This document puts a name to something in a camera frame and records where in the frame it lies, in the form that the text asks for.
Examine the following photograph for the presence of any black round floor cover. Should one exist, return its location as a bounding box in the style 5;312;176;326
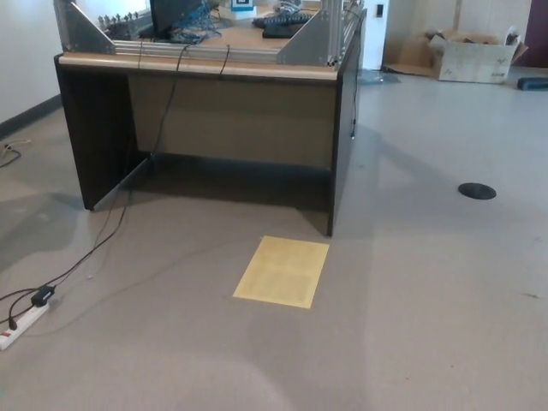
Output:
457;182;497;200

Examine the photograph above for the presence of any aluminium profile frame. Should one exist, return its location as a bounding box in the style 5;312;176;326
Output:
53;0;365;68

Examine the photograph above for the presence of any black cable on desk side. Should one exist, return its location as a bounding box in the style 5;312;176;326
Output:
342;6;365;140

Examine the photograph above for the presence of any black monitor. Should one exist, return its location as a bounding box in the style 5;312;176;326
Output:
139;0;206;39

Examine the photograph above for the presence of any flat black device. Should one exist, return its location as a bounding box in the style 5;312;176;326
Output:
261;23;307;39

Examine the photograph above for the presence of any blue cable tangle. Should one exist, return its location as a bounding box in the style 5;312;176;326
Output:
169;0;227;45

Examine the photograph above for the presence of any black keyboard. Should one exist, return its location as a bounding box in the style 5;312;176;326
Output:
251;10;313;28

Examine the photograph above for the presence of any yellow paper sheet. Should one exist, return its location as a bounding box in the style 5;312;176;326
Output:
232;235;331;309

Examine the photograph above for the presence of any long black power cable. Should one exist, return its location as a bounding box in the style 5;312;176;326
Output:
53;42;190;290

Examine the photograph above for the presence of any white cable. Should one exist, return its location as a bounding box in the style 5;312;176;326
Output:
0;139;33;168

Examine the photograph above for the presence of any dark blue flat object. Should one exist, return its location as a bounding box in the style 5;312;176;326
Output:
516;75;548;92

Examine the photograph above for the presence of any white box blue label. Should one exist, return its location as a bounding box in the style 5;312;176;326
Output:
221;0;259;21

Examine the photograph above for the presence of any white power strip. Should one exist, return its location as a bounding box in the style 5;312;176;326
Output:
0;301;51;351

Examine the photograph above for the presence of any dark maroon door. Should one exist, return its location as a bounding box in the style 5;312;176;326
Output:
527;0;548;68

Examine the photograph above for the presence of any dark wood desk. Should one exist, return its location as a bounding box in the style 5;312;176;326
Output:
53;0;368;237

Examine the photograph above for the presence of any dark rack with metal knobs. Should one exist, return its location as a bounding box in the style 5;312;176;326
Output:
97;12;145;40

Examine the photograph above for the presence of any black plug cable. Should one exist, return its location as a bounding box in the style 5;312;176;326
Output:
0;289;42;331

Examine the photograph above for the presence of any open cardboard box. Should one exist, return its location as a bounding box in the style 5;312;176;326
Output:
427;26;529;85

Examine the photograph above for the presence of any black power adapter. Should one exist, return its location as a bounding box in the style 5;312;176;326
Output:
31;284;57;307

